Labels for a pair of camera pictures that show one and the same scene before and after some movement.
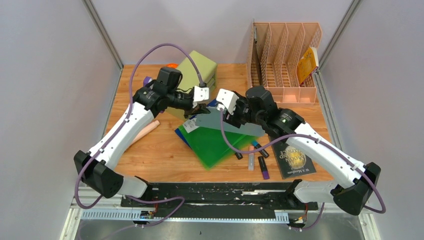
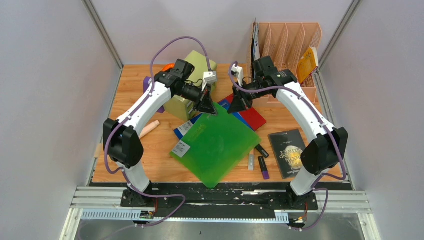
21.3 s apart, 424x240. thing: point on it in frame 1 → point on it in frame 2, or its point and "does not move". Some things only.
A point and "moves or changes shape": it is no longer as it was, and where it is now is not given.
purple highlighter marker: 264,168 does not move
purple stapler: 147,79 does not move
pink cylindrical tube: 146,130 does not move
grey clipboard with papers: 214,117 → 255,49
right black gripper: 232,119 → 240,102
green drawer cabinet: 207,68 does not move
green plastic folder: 209,146 moves or changes shape
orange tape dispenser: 172,65 does not move
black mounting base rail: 163,196 does not move
